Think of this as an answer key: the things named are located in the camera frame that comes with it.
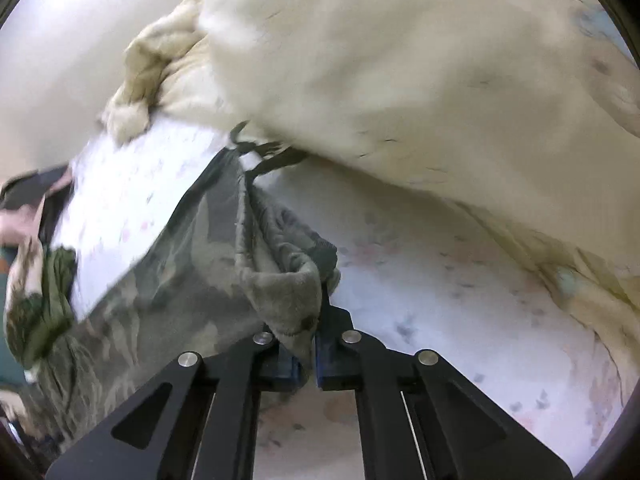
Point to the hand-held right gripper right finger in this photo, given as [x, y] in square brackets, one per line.
[330, 365]

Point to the person's left hand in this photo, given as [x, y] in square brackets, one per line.
[15, 225]

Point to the cream duvet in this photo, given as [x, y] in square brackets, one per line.
[400, 60]

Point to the cream fleece blanket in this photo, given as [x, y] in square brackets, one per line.
[145, 85]

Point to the camouflage pants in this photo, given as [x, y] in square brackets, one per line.
[200, 280]

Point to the teal upholstered bed headboard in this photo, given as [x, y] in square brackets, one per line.
[7, 355]

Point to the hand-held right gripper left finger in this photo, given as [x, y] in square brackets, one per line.
[287, 372]

